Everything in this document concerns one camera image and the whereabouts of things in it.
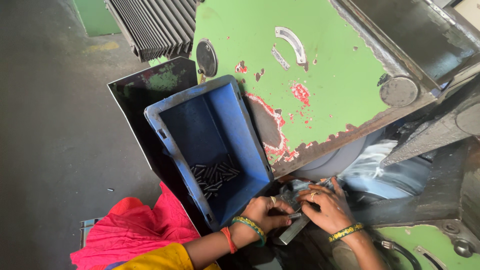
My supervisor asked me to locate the person's left hand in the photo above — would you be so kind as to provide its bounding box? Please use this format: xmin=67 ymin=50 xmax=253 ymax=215
xmin=242 ymin=196 xmax=296 ymax=235

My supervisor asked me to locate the white coolant stream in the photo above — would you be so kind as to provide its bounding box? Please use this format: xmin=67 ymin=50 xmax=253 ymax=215
xmin=337 ymin=139 xmax=399 ymax=181

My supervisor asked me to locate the round black cover disc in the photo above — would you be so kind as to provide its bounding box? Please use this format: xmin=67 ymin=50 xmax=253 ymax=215
xmin=195 ymin=38 xmax=219 ymax=78

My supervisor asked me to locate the yellow sleeve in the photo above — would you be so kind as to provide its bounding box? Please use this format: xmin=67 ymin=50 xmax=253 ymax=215
xmin=112 ymin=242 xmax=222 ymax=270

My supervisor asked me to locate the black metal sheet panel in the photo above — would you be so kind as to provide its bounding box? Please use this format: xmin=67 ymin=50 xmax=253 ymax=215
xmin=107 ymin=56 xmax=211 ymax=237

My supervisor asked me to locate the green yellow bangle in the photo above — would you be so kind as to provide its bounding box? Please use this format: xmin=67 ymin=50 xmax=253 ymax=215
xmin=230 ymin=215 xmax=267 ymax=248
xmin=328 ymin=222 xmax=365 ymax=243

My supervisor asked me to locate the heap of black metal pins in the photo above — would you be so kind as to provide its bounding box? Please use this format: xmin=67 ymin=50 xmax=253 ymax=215
xmin=189 ymin=154 xmax=241 ymax=201

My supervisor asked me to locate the green grinding machine housing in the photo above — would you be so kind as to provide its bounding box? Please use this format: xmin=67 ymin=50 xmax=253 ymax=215
xmin=190 ymin=0 xmax=480 ymax=179

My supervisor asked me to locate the black ribbed bellows cover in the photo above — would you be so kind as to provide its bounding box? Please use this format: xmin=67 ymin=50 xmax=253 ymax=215
xmin=104 ymin=0 xmax=198 ymax=63

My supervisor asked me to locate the black hose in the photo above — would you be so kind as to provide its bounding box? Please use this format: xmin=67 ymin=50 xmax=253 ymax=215
xmin=375 ymin=240 xmax=423 ymax=270

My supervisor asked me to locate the orange thread wristband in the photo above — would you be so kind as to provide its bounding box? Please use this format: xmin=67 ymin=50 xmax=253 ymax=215
xmin=220 ymin=226 xmax=238 ymax=255

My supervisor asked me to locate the dark metal wheel guard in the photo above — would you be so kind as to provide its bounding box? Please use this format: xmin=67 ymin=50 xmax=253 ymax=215
xmin=380 ymin=77 xmax=480 ymax=168

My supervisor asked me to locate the blue plastic crate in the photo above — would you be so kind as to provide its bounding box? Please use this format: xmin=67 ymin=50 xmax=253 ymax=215
xmin=144 ymin=74 xmax=275 ymax=232

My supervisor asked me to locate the pink cloth garment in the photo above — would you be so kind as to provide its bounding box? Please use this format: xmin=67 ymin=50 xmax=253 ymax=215
xmin=70 ymin=181 xmax=203 ymax=270

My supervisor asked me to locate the round grey metal cap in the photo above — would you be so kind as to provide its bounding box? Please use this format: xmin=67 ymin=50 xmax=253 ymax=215
xmin=379 ymin=76 xmax=419 ymax=108

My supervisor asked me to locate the steel guide bar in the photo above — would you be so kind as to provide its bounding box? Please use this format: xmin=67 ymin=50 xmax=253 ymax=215
xmin=277 ymin=217 xmax=312 ymax=246

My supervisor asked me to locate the small silver label plate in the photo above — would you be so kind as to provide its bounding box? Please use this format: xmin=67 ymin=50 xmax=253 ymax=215
xmin=271 ymin=46 xmax=291 ymax=71

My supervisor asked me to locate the curved silver scale plate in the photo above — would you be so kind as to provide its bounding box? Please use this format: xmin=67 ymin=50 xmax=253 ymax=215
xmin=274 ymin=26 xmax=308 ymax=65

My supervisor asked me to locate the person's right hand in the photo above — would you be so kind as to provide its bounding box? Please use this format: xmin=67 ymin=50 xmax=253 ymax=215
xmin=296 ymin=176 xmax=358 ymax=236

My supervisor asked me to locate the grey hex bolt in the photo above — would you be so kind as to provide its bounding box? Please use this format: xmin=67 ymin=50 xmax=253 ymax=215
xmin=453 ymin=239 xmax=475 ymax=259

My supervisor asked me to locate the grey metal frame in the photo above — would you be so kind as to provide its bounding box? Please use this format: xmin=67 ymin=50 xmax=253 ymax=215
xmin=79 ymin=217 xmax=104 ymax=250

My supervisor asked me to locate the green machine base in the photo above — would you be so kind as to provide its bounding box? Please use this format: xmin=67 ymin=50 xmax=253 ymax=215
xmin=369 ymin=220 xmax=480 ymax=270

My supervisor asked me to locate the grey grinding wheel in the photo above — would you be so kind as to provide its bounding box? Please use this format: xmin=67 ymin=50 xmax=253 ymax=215
xmin=292 ymin=129 xmax=433 ymax=200

